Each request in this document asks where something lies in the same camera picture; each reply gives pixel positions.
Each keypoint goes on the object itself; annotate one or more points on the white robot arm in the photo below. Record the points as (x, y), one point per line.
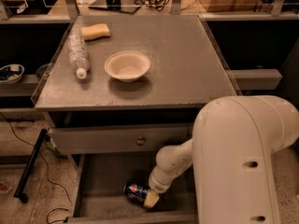
(230, 151)

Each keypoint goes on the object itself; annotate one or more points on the round metal drawer knob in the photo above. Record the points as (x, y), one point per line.
(141, 141)

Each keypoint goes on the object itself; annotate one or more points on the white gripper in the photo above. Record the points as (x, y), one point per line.
(158, 185)

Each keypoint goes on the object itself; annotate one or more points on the black monitor stand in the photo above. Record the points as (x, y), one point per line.
(122, 6)

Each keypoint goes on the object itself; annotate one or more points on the grey drawer cabinet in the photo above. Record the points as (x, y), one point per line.
(145, 86)

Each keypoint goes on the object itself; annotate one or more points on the clear plastic water bottle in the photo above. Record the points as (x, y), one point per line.
(78, 56)

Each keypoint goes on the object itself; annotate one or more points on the bowl with dark items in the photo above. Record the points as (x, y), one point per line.
(11, 74)

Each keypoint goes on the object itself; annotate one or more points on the yellow sponge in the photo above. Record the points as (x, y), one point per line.
(95, 31)

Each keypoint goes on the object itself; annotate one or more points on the grey top drawer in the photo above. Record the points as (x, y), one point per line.
(117, 139)

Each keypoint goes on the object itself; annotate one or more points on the blue pepsi can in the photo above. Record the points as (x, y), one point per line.
(135, 191)

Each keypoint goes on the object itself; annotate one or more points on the grey side shelf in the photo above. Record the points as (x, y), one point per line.
(255, 79)

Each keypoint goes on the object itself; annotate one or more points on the white paper bowl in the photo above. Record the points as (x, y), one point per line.
(127, 66)

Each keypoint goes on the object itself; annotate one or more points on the open grey middle drawer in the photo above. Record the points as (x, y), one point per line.
(99, 197)

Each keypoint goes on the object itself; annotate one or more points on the black bar on floor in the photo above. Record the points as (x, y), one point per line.
(19, 192)

